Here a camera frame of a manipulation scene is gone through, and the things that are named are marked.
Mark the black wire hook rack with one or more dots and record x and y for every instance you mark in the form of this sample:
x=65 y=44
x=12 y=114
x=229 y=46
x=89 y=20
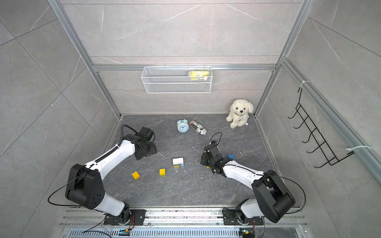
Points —
x=315 y=135

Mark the yellow sponge in basket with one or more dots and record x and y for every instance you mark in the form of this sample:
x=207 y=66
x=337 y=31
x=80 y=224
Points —
x=199 y=75

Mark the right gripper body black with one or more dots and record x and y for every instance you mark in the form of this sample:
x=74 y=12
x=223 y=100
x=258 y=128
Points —
x=205 y=160

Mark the cream long lego brick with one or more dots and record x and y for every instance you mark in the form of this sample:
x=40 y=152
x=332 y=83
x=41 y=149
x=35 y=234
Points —
x=178 y=161

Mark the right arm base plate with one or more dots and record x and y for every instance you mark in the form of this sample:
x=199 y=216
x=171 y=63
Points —
x=232 y=218

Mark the blue alarm clock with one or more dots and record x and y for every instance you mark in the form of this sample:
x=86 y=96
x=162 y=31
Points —
x=182 y=125

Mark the white wire mesh basket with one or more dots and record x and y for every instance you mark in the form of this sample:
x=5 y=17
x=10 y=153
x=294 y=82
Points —
x=174 y=80

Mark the white plush dog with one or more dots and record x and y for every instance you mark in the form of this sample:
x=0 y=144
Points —
x=240 y=111

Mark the yellow lego brick near left arm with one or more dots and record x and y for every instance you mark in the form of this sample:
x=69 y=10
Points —
x=136 y=175

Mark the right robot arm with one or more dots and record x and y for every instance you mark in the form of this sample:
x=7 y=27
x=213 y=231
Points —
x=272 y=199

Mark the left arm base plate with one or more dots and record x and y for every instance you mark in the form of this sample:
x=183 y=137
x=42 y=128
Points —
x=129 y=217

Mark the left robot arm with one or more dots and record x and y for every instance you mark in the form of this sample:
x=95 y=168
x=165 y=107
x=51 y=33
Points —
x=85 y=182

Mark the aluminium mounting rail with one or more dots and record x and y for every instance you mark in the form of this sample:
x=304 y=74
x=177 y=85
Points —
x=175 y=217

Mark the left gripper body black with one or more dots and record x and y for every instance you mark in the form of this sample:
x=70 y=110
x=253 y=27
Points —
x=151 y=149

